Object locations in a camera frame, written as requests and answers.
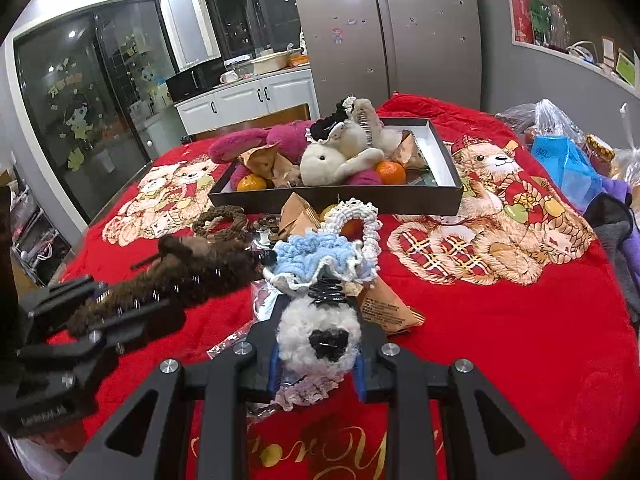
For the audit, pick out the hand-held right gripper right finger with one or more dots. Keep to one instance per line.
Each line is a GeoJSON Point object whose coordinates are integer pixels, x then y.
{"type": "Point", "coordinates": [372, 375]}

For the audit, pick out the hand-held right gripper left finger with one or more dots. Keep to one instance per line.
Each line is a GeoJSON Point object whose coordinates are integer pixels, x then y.
{"type": "Point", "coordinates": [260, 365]}

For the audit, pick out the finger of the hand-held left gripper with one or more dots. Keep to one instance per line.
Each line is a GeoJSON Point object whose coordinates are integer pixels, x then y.
{"type": "Point", "coordinates": [65, 297]}
{"type": "Point", "coordinates": [145, 322]}

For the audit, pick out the white fuzzy hair clip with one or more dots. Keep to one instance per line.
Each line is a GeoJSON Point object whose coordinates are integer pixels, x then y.
{"type": "Point", "coordinates": [300, 340]}

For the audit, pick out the gold pyramid snack packet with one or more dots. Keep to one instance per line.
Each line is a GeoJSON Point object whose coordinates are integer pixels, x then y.
{"type": "Point", "coordinates": [270, 162]}
{"type": "Point", "coordinates": [297, 210]}
{"type": "Point", "coordinates": [387, 310]}
{"type": "Point", "coordinates": [412, 152]}

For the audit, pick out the brown fuzzy hair clip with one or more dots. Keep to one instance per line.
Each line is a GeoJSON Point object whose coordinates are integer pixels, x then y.
{"type": "Point", "coordinates": [210, 260]}

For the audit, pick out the black shallow box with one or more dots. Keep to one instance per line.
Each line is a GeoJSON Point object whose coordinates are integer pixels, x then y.
{"type": "Point", "coordinates": [350, 202]}

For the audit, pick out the magenta plush toy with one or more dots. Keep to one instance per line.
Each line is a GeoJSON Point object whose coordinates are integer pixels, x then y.
{"type": "Point", "coordinates": [240, 142]}

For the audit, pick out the cream plush rabbit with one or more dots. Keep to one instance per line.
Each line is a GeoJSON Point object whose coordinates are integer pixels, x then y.
{"type": "Point", "coordinates": [330, 160]}

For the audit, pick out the black scrunchie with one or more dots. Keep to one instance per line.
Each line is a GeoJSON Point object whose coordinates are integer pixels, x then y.
{"type": "Point", "coordinates": [325, 125]}

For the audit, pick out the beige fuzzy claw hair clip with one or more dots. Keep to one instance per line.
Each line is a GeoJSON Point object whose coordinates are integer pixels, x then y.
{"type": "Point", "coordinates": [367, 110]}

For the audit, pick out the person's left hand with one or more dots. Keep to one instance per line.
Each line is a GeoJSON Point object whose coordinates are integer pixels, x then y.
{"type": "Point", "coordinates": [50, 442]}

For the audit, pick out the purple lace scrunchie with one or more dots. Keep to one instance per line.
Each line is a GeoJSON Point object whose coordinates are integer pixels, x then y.
{"type": "Point", "coordinates": [305, 392]}

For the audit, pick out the clear plastic wrapper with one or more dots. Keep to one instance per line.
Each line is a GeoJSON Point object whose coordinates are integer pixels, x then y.
{"type": "Point", "coordinates": [262, 300]}

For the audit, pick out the red printed blanket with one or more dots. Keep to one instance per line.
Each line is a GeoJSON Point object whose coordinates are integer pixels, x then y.
{"type": "Point", "coordinates": [475, 335]}

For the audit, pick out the round silver mirror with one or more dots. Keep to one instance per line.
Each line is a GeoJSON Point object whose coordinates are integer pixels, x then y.
{"type": "Point", "coordinates": [262, 242]}

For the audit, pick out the blue knit scrunchie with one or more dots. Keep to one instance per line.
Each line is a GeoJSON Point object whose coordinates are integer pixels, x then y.
{"type": "Point", "coordinates": [315, 255]}

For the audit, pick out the white lace scrunchie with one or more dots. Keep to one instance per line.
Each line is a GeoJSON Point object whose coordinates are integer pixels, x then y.
{"type": "Point", "coordinates": [370, 225]}

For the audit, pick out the glass sliding door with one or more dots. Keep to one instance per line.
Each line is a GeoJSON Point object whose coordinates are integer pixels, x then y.
{"type": "Point", "coordinates": [100, 110]}

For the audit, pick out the white kitchen cabinet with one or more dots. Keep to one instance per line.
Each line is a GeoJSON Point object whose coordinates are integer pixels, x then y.
{"type": "Point", "coordinates": [240, 100]}

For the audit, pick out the black microwave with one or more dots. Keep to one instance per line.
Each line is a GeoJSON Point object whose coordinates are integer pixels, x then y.
{"type": "Point", "coordinates": [195, 80]}

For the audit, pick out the white cup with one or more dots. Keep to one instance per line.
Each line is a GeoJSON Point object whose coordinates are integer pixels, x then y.
{"type": "Point", "coordinates": [229, 78]}

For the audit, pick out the grey black cloth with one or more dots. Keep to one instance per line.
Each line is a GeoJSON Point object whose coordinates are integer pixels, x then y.
{"type": "Point", "coordinates": [615, 240]}

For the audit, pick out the blue plastic bag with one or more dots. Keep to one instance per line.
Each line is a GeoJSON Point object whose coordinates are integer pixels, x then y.
{"type": "Point", "coordinates": [565, 165]}

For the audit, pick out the cream plastic basin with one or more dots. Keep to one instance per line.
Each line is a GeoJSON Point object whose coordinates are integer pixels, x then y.
{"type": "Point", "coordinates": [272, 64]}

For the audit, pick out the clear bag of red food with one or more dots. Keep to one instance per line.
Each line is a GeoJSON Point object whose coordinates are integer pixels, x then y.
{"type": "Point", "coordinates": [550, 120]}

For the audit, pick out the purple cloth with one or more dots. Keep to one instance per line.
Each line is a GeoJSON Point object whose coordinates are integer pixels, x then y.
{"type": "Point", "coordinates": [622, 190]}

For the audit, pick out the dark kitchen window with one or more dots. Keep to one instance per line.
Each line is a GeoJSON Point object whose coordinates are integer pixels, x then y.
{"type": "Point", "coordinates": [250, 10]}

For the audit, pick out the clear knotted plastic bag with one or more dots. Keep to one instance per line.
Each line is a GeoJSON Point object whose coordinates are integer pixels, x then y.
{"type": "Point", "coordinates": [625, 160]}

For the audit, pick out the silver refrigerator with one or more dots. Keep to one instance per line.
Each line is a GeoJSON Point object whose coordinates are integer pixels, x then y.
{"type": "Point", "coordinates": [400, 35]}

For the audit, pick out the red box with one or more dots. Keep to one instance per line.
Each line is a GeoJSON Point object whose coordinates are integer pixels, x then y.
{"type": "Point", "coordinates": [522, 10]}

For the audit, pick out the green white box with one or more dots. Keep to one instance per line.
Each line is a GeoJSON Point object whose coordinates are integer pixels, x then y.
{"type": "Point", "coordinates": [626, 67]}

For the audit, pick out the white wall shelf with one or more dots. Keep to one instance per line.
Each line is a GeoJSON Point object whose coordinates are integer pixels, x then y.
{"type": "Point", "coordinates": [590, 10]}

